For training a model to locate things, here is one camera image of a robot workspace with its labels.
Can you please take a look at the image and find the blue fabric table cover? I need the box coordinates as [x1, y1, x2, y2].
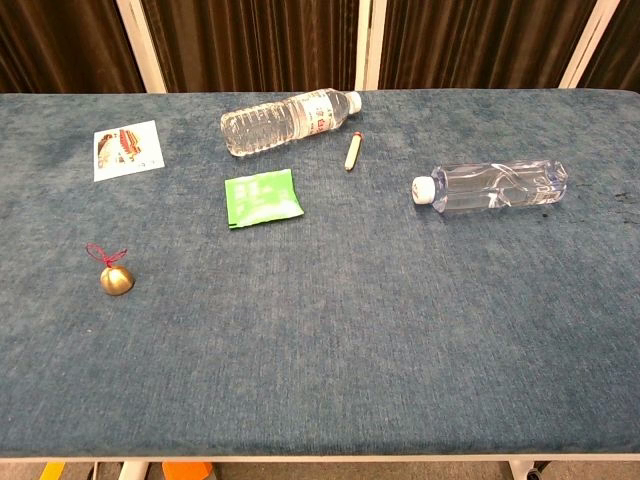
[0, 88, 640, 459]

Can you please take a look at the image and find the small gold bell red string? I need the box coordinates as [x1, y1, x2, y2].
[85, 242, 137, 297]

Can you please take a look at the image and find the green sachet packet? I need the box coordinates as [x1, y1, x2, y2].
[224, 168, 305, 230]

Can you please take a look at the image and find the white photo card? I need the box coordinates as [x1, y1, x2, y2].
[93, 120, 166, 183]

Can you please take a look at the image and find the white table frame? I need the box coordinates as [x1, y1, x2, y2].
[0, 453, 640, 480]

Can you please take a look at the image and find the cream pencil with red cap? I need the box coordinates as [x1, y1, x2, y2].
[343, 131, 364, 173]

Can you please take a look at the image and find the labelled clear water bottle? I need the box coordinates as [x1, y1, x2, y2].
[219, 87, 363, 158]

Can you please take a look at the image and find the square unlabelled clear water bottle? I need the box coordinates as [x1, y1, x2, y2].
[411, 159, 569, 216]

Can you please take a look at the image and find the white screen frame post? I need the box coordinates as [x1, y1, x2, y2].
[354, 0, 387, 92]
[115, 0, 168, 95]
[558, 0, 620, 90]

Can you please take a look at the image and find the orange block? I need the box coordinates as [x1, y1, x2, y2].
[161, 461, 214, 480]

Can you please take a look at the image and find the brown curtain panel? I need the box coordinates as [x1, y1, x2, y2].
[377, 0, 599, 91]
[0, 0, 147, 95]
[578, 0, 640, 93]
[140, 0, 361, 94]

